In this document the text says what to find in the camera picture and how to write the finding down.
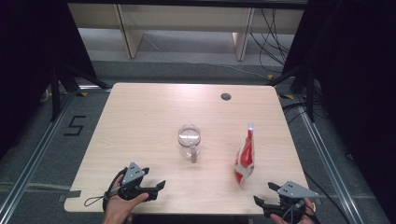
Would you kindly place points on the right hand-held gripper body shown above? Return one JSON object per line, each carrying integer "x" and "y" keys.
{"x": 294, "y": 191}

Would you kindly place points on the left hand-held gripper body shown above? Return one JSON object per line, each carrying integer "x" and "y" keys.
{"x": 133, "y": 174}

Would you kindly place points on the red and white plastic bag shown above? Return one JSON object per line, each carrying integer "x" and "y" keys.
{"x": 246, "y": 158}

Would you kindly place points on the person's right hand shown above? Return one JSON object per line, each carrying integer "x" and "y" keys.
{"x": 310, "y": 208}

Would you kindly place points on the person's left hand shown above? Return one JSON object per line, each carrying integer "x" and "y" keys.
{"x": 120, "y": 208}

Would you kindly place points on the grey tape strip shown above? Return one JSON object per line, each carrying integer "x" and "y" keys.
{"x": 71, "y": 194}

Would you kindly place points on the yellow black tape piece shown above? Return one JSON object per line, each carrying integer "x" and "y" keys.
{"x": 286, "y": 96}
{"x": 270, "y": 76}
{"x": 82, "y": 94}

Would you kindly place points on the black metal stand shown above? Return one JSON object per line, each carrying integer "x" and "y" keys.
{"x": 309, "y": 99}
{"x": 56, "y": 99}

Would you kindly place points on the round grey table grommet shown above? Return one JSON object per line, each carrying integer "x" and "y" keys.
{"x": 226, "y": 96}

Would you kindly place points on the pale flat floor strip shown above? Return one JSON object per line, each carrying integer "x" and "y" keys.
{"x": 31, "y": 186}

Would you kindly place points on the black curtain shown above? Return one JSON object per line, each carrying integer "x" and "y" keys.
{"x": 31, "y": 46}
{"x": 358, "y": 62}

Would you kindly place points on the light wooden bench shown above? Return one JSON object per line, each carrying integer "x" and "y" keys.
{"x": 186, "y": 17}

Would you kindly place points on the aluminium floor rail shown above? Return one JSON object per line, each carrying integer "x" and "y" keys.
{"x": 29, "y": 169}
{"x": 329, "y": 169}

